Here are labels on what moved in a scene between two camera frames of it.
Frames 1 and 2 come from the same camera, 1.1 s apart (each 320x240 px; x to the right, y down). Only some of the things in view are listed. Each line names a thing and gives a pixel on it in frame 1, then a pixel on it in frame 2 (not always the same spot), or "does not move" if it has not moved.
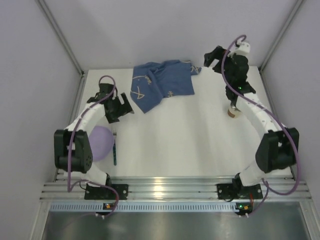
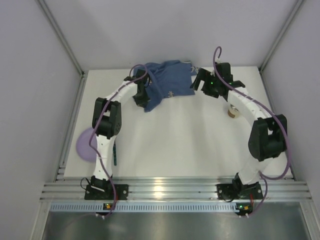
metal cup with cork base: [234, 113] does not move
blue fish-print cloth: [152, 81] does not move
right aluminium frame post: [295, 7] does not move
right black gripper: [217, 60] → [202, 81]
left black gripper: [119, 108] → [141, 96]
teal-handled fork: [114, 133] does not move
